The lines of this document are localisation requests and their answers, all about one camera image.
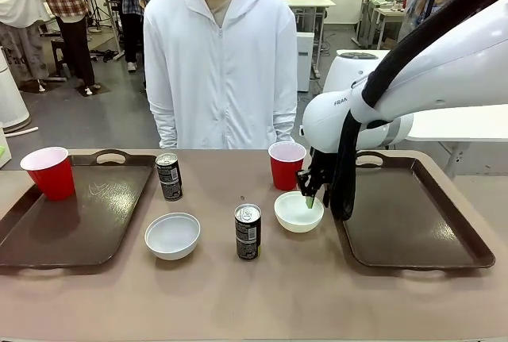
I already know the white tube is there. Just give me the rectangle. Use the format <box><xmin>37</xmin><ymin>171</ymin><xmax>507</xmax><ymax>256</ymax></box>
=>
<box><xmin>2</xmin><ymin>126</ymin><xmax>40</xmax><ymax>136</ymax></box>

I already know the white cylindrical air purifier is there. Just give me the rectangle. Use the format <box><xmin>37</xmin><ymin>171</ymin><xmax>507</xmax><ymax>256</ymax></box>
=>
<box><xmin>0</xmin><ymin>46</ymin><xmax>32</xmax><ymax>133</ymax></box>

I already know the white workbench with items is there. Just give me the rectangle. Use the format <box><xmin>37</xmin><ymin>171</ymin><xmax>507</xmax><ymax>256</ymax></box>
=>
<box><xmin>355</xmin><ymin>0</ymin><xmax>406</xmax><ymax>50</ymax></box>

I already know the person in white hoodie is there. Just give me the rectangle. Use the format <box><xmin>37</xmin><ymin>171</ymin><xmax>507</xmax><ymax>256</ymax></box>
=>
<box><xmin>143</xmin><ymin>0</ymin><xmax>298</xmax><ymax>150</ymax></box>

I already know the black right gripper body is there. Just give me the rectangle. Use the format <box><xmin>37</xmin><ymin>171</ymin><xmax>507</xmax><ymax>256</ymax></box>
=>
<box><xmin>309</xmin><ymin>149</ymin><xmax>338</xmax><ymax>196</ymax></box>

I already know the person's right forearm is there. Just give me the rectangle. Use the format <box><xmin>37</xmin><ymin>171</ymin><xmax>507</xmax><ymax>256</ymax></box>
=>
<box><xmin>148</xmin><ymin>106</ymin><xmax>178</xmax><ymax>149</ymax></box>

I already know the black beverage can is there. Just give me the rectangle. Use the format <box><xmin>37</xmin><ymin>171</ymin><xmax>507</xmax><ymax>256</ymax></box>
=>
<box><xmin>154</xmin><ymin>152</ymin><xmax>183</xmax><ymax>202</ymax></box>
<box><xmin>233</xmin><ymin>203</ymin><xmax>263</xmax><ymax>261</ymax></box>

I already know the black stool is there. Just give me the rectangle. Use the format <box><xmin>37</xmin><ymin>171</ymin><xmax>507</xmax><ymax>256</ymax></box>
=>
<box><xmin>50</xmin><ymin>37</ymin><xmax>73</xmax><ymax>80</ymax></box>

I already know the black cable bundle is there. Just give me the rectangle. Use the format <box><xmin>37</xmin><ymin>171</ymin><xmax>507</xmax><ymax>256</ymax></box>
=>
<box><xmin>331</xmin><ymin>0</ymin><xmax>508</xmax><ymax>222</ymax></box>

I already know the white desk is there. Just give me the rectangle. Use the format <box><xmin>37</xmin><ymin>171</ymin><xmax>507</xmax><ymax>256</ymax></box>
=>
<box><xmin>283</xmin><ymin>0</ymin><xmax>337</xmax><ymax>79</ymax></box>

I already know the white side table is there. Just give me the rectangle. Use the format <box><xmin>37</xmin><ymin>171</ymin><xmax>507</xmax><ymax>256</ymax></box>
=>
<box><xmin>406</xmin><ymin>107</ymin><xmax>508</xmax><ymax>179</ymax></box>

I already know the white and green box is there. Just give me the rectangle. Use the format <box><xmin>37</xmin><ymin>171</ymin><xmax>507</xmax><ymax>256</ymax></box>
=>
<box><xmin>0</xmin><ymin>121</ymin><xmax>11</xmax><ymax>170</ymax></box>

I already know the person's left forearm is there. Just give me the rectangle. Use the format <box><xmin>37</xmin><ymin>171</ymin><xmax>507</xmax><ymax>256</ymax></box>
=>
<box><xmin>273</xmin><ymin>110</ymin><xmax>298</xmax><ymax>146</ymax></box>

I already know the brown plastic serving tray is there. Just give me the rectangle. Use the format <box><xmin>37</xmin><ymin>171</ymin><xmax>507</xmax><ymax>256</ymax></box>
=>
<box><xmin>0</xmin><ymin>148</ymin><xmax>158</xmax><ymax>270</ymax></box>
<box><xmin>334</xmin><ymin>150</ymin><xmax>496</xmax><ymax>270</ymax></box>

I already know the white ceramic bowl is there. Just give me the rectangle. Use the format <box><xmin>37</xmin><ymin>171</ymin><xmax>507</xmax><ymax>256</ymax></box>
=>
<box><xmin>274</xmin><ymin>191</ymin><xmax>325</xmax><ymax>234</ymax></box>
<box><xmin>144</xmin><ymin>212</ymin><xmax>202</xmax><ymax>261</ymax></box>

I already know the white cabinet box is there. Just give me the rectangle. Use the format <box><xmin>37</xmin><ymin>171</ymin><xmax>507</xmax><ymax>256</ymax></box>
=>
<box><xmin>296</xmin><ymin>33</ymin><xmax>311</xmax><ymax>93</ymax></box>

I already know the red plastic cup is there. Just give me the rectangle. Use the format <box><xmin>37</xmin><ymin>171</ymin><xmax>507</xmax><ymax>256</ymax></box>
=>
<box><xmin>267</xmin><ymin>141</ymin><xmax>307</xmax><ymax>191</ymax></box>
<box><xmin>19</xmin><ymin>146</ymin><xmax>76</xmax><ymax>202</ymax></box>

